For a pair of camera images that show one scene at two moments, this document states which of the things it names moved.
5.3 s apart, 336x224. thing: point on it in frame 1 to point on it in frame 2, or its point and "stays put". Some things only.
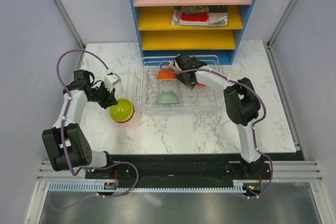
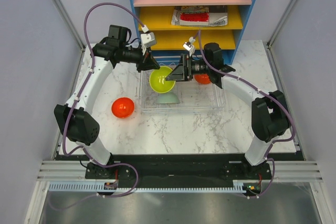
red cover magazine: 192,16 stays put
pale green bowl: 167,96 stays put
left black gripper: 109,99 to 147,62
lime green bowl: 123,111 to 157,80
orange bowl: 132,118 to 123,107
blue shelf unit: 204,13 stays put
